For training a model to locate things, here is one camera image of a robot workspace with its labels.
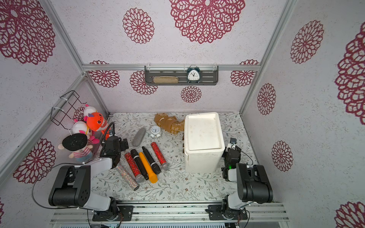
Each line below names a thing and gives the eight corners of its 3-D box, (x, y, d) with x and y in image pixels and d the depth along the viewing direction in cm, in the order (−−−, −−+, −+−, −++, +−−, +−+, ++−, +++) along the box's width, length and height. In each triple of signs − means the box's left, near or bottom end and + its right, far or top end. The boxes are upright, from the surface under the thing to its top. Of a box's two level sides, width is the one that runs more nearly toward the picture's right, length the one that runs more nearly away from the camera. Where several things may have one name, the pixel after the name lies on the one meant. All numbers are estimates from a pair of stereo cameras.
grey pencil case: (131, 145, 103) (130, 144, 101) (140, 128, 113) (139, 126, 111) (137, 147, 102) (137, 145, 100) (146, 129, 112) (145, 127, 110)
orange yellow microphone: (152, 185, 85) (151, 183, 82) (136, 156, 97) (135, 154, 94) (159, 180, 87) (158, 178, 84) (143, 153, 99) (142, 150, 96)
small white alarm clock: (150, 139, 106) (149, 134, 102) (152, 129, 112) (151, 125, 108) (160, 139, 106) (160, 134, 102) (162, 129, 112) (161, 125, 108)
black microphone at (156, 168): (156, 175, 88) (155, 174, 86) (139, 151, 99) (138, 148, 97) (162, 171, 90) (161, 169, 88) (145, 147, 101) (144, 145, 99)
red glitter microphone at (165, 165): (164, 172, 90) (163, 169, 87) (149, 146, 102) (148, 143, 99) (170, 168, 92) (169, 166, 89) (155, 143, 104) (154, 141, 101)
